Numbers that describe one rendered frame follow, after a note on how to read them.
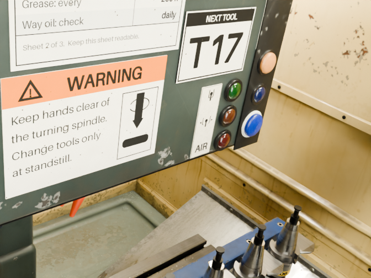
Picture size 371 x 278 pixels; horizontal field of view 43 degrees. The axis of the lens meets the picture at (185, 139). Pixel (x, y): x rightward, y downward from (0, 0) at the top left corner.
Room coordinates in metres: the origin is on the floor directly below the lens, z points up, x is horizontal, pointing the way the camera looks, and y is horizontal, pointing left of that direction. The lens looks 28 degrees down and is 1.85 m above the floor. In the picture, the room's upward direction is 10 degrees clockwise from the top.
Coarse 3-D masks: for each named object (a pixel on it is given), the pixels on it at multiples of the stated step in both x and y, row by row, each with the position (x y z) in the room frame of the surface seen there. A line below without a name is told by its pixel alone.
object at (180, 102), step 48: (0, 0) 0.31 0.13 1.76; (192, 0) 0.43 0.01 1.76; (240, 0) 0.48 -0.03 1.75; (0, 48) 0.30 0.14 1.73; (0, 96) 0.30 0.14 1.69; (192, 96) 0.45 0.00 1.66; (240, 96) 0.50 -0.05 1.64; (0, 144) 0.30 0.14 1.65; (0, 192) 0.30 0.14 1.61; (48, 192) 0.33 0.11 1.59; (96, 192) 0.37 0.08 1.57
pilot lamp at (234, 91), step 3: (234, 84) 0.49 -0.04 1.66; (237, 84) 0.49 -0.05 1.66; (240, 84) 0.49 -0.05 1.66; (231, 87) 0.48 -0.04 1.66; (234, 87) 0.48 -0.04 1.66; (237, 87) 0.49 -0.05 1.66; (240, 87) 0.49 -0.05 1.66; (231, 90) 0.48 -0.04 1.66; (234, 90) 0.48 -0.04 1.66; (237, 90) 0.49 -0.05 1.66; (240, 90) 0.49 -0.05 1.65; (231, 93) 0.48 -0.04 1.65; (234, 93) 0.48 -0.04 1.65; (237, 93) 0.49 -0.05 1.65; (231, 96) 0.48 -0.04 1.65; (234, 96) 0.49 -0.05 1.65; (237, 96) 0.49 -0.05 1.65
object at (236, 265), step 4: (236, 264) 0.69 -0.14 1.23; (236, 268) 0.68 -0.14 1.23; (264, 268) 0.70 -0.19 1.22; (232, 272) 0.69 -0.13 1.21; (236, 272) 0.67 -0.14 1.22; (240, 272) 0.67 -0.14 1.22; (264, 272) 0.68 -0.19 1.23; (236, 276) 0.67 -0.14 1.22; (240, 276) 0.66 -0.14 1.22; (244, 276) 0.66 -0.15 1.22; (248, 276) 0.67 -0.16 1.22; (260, 276) 0.68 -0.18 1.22; (264, 276) 0.67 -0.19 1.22
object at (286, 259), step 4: (272, 240) 0.78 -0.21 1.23; (272, 244) 0.77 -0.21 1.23; (296, 244) 0.78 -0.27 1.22; (268, 248) 0.78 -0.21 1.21; (272, 248) 0.76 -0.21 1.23; (296, 248) 0.77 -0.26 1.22; (272, 252) 0.75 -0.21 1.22; (276, 252) 0.75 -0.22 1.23; (296, 252) 0.76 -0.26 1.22; (276, 256) 0.74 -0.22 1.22; (280, 256) 0.74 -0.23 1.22; (284, 256) 0.74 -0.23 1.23; (288, 256) 0.74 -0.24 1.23; (292, 256) 0.75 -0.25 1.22; (296, 256) 0.75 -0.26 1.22; (280, 260) 0.74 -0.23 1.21; (284, 260) 0.74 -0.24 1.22; (288, 260) 0.74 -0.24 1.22; (292, 260) 0.75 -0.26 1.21; (296, 260) 0.76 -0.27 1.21; (284, 264) 0.74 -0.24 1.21; (288, 264) 0.74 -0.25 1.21
